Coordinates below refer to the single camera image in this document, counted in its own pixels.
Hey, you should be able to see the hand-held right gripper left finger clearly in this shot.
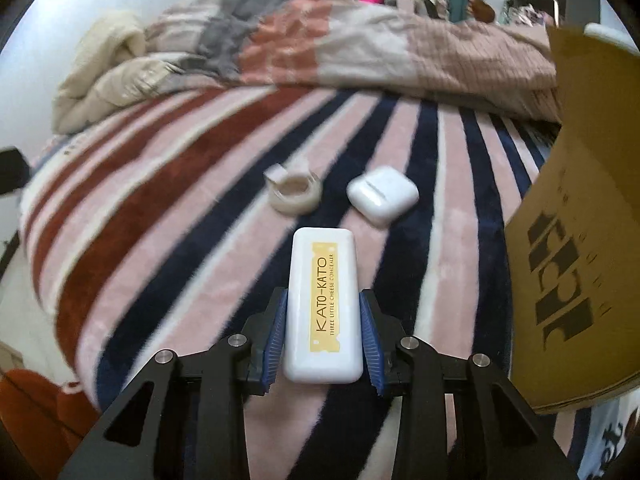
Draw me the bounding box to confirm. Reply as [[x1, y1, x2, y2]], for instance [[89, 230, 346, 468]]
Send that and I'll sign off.
[[57, 287, 290, 480]]

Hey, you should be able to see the white case with yellow label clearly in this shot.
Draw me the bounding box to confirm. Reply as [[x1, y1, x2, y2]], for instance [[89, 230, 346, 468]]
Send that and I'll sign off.
[[282, 227, 364, 386]]

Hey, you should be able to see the white earbuds case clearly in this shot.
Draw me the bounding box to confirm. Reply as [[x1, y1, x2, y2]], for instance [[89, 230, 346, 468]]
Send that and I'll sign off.
[[346, 166, 420, 226]]

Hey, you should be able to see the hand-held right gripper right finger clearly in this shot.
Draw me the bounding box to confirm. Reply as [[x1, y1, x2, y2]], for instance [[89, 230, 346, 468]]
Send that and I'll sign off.
[[357, 290, 581, 480]]

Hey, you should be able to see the pink and grey quilt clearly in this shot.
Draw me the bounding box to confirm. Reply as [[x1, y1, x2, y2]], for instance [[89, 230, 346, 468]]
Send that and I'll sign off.
[[145, 0, 566, 123]]

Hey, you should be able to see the brown teddy bear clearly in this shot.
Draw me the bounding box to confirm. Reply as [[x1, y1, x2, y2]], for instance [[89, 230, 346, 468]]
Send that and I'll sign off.
[[467, 0, 496, 23]]

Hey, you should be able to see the cardboard box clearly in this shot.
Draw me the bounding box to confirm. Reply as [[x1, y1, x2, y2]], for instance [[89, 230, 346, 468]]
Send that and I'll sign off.
[[502, 22, 640, 416]]

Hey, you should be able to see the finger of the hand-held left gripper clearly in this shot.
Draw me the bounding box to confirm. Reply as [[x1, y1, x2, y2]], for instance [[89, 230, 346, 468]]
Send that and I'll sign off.
[[0, 230, 21, 281], [0, 146, 29, 196]]

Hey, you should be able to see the clear tape roll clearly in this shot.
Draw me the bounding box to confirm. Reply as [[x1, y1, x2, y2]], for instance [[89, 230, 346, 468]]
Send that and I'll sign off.
[[263, 156, 321, 216]]

